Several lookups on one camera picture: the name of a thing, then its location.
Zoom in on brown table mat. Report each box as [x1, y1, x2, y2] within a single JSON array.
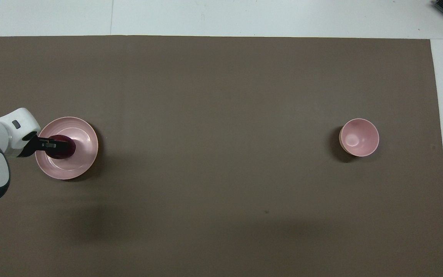
[[0, 35, 443, 277]]

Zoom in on dark red apple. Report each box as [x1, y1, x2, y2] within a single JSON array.
[[48, 134, 77, 160]]

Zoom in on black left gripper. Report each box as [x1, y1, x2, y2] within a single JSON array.
[[21, 132, 70, 158]]

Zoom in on pink plate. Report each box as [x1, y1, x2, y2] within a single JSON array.
[[35, 116, 99, 180]]

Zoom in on pink bowl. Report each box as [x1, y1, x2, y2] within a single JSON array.
[[339, 118, 380, 157]]

